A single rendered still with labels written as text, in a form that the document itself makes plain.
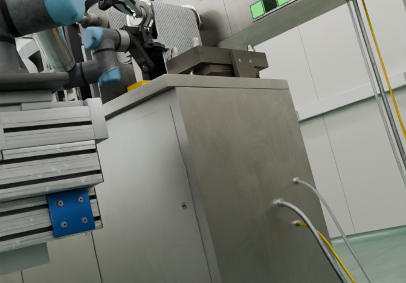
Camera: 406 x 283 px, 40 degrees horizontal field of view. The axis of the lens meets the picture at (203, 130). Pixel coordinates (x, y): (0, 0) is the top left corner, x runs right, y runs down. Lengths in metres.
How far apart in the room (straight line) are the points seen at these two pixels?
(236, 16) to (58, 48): 0.80
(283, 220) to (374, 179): 2.68
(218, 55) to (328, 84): 2.76
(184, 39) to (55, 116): 1.10
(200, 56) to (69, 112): 0.79
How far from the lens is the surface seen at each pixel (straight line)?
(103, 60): 1.82
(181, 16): 2.22
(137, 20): 2.12
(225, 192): 1.68
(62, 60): 1.79
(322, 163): 4.71
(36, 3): 1.17
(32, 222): 1.15
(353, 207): 4.63
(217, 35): 2.31
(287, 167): 1.98
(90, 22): 2.29
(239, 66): 2.00
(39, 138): 1.13
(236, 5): 2.27
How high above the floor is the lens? 0.48
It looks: 8 degrees up
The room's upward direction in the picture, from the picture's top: 14 degrees counter-clockwise
